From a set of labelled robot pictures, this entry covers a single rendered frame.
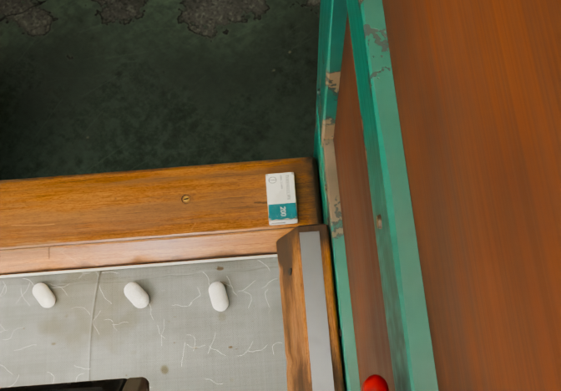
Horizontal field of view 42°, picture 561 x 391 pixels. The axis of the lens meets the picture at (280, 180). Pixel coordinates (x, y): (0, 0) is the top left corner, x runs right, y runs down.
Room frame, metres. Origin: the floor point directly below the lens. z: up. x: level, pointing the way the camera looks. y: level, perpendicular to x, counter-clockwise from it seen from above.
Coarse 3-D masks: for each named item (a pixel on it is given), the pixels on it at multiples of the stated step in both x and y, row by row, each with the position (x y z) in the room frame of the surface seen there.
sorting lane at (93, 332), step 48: (0, 288) 0.21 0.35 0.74; (96, 288) 0.21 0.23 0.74; (144, 288) 0.20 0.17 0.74; (192, 288) 0.20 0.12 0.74; (240, 288) 0.19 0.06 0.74; (0, 336) 0.16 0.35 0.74; (48, 336) 0.15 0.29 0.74; (96, 336) 0.15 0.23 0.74; (144, 336) 0.14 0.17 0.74; (192, 336) 0.14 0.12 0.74; (240, 336) 0.14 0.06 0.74; (0, 384) 0.10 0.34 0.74; (192, 384) 0.08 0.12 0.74; (240, 384) 0.08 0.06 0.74
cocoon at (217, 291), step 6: (216, 282) 0.20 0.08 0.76; (210, 288) 0.19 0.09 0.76; (216, 288) 0.19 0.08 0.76; (222, 288) 0.19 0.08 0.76; (210, 294) 0.19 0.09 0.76; (216, 294) 0.18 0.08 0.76; (222, 294) 0.18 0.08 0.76; (216, 300) 0.18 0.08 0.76; (222, 300) 0.18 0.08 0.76; (228, 300) 0.18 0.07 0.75; (216, 306) 0.17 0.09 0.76; (222, 306) 0.17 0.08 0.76
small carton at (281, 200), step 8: (272, 176) 0.32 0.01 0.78; (280, 176) 0.32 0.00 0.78; (288, 176) 0.32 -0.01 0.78; (272, 184) 0.31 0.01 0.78; (280, 184) 0.31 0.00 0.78; (288, 184) 0.31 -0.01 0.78; (272, 192) 0.30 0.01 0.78; (280, 192) 0.30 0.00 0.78; (288, 192) 0.30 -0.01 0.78; (272, 200) 0.29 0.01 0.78; (280, 200) 0.29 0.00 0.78; (288, 200) 0.29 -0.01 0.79; (272, 208) 0.28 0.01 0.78; (280, 208) 0.28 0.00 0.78; (288, 208) 0.28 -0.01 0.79; (296, 208) 0.28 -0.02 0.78; (272, 216) 0.27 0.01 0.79; (280, 216) 0.27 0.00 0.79; (288, 216) 0.27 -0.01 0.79; (296, 216) 0.27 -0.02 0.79; (272, 224) 0.26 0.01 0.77; (280, 224) 0.26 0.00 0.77
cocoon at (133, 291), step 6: (132, 282) 0.21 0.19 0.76; (126, 288) 0.20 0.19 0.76; (132, 288) 0.20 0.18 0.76; (138, 288) 0.20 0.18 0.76; (126, 294) 0.19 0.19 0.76; (132, 294) 0.19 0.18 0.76; (138, 294) 0.19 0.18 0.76; (144, 294) 0.19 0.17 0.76; (132, 300) 0.18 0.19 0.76; (138, 300) 0.18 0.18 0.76; (144, 300) 0.18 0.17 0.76; (138, 306) 0.18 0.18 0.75; (144, 306) 0.18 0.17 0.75
